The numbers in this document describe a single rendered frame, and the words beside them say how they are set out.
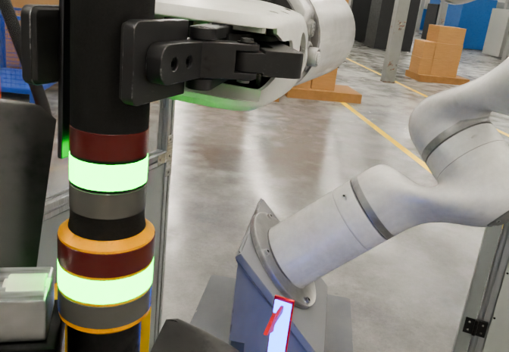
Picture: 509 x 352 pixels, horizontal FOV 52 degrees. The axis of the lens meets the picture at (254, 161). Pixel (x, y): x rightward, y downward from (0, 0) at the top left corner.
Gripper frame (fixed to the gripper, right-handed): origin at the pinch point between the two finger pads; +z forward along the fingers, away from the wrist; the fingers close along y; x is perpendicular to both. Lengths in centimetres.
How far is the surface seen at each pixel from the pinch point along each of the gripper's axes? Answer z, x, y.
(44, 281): 1.9, -10.6, 1.7
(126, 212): 0.8, -6.5, -1.8
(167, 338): -21.6, -31.4, 8.0
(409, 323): -232, -150, -17
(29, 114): -9.2, -6.8, 13.2
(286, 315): -34.3, -33.0, -0.9
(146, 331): -40, -47, 21
